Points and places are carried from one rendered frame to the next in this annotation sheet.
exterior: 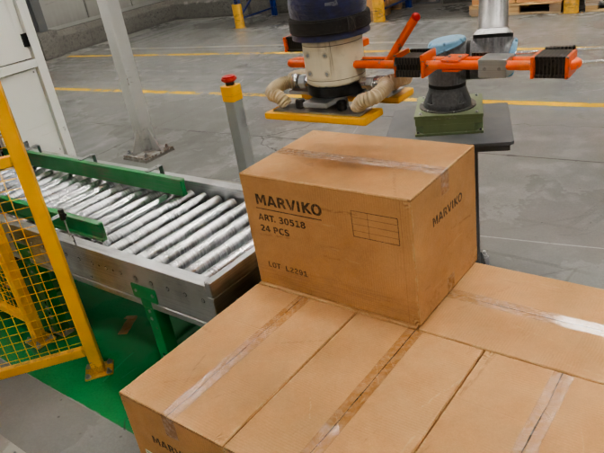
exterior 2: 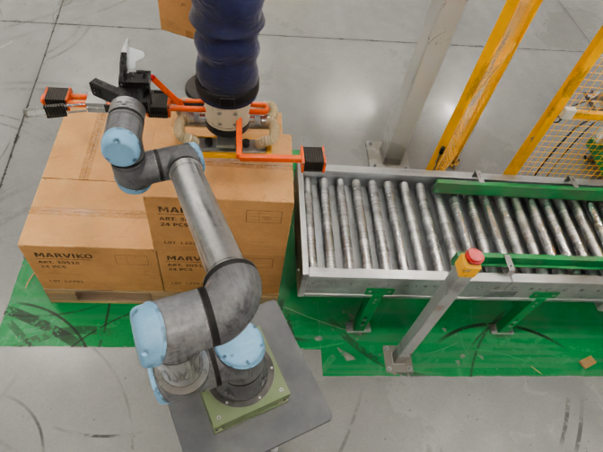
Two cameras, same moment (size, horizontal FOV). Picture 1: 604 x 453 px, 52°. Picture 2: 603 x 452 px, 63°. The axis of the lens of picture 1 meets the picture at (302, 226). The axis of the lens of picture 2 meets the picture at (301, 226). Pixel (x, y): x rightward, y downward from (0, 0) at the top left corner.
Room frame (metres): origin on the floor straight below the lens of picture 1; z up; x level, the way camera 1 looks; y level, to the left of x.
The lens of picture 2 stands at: (2.92, -1.08, 2.48)
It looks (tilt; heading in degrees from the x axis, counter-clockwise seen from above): 53 degrees down; 127
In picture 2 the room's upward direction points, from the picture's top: 12 degrees clockwise
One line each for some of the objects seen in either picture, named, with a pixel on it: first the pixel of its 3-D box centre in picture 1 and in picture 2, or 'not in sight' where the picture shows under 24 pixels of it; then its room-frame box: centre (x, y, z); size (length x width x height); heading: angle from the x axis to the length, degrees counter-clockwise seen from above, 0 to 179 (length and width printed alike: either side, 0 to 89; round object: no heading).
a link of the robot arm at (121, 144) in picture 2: not in sight; (123, 137); (2.03, -0.70, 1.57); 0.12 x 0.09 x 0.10; 141
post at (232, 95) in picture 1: (251, 187); (428, 318); (2.78, 0.21, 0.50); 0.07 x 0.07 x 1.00; 49
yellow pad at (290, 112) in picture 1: (321, 108); not in sight; (1.71, -0.11, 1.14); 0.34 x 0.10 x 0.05; 51
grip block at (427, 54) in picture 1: (414, 62); (159, 103); (1.63, -0.36, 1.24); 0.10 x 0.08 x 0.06; 141
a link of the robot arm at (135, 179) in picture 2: not in sight; (135, 169); (2.04, -0.69, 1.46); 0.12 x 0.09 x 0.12; 68
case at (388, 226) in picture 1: (360, 217); (222, 193); (1.78, -0.19, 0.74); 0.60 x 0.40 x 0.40; 49
